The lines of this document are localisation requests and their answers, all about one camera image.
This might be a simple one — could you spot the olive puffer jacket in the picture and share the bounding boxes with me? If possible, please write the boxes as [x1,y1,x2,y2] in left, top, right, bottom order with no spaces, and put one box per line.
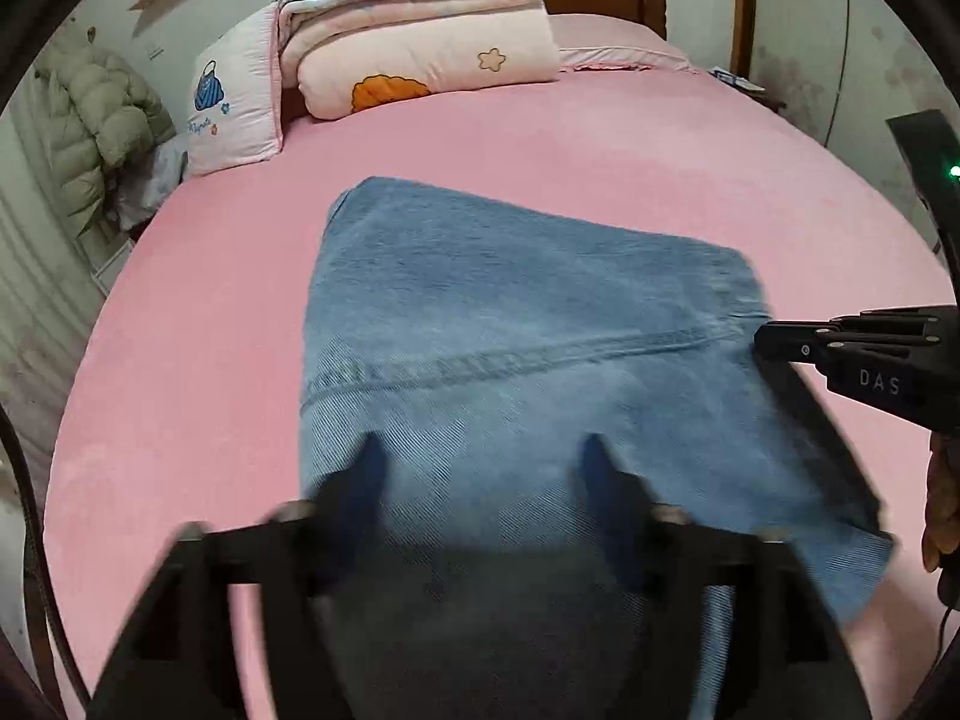
[34,26,177,237]

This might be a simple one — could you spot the black cable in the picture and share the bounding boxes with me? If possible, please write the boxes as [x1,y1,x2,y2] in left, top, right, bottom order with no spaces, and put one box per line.
[0,401,80,720]

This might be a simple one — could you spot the pink bed sheet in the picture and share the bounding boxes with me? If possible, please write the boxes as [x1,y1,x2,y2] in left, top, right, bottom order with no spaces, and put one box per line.
[41,11,960,720]

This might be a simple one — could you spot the white pillow blue bag print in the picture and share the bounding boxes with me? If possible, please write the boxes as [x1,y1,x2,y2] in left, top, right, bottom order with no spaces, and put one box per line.
[184,4,286,177]

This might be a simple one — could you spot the brown wooden door frame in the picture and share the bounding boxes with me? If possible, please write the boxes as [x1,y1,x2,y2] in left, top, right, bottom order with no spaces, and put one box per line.
[732,0,757,82]

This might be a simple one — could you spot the grey cloth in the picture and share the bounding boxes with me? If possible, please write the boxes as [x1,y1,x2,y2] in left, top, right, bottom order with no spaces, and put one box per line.
[116,136,190,230]

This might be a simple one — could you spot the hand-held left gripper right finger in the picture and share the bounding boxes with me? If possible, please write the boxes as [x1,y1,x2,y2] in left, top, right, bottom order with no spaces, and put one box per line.
[581,431,875,720]

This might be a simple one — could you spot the folded pink quilt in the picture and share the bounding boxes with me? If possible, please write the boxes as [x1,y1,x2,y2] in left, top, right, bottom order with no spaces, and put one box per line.
[276,0,562,121]

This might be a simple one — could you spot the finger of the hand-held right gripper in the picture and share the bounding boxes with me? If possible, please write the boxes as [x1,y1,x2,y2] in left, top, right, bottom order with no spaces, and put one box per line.
[752,307,940,376]

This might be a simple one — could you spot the blue denim jeans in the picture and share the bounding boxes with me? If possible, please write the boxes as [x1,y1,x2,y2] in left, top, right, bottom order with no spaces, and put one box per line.
[298,176,893,720]

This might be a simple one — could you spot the person's right hand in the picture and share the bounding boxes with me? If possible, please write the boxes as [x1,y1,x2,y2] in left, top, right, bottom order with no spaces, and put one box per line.
[922,431,960,575]

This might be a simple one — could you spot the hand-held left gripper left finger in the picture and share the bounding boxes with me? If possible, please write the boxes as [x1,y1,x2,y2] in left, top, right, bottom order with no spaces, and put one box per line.
[86,431,391,720]

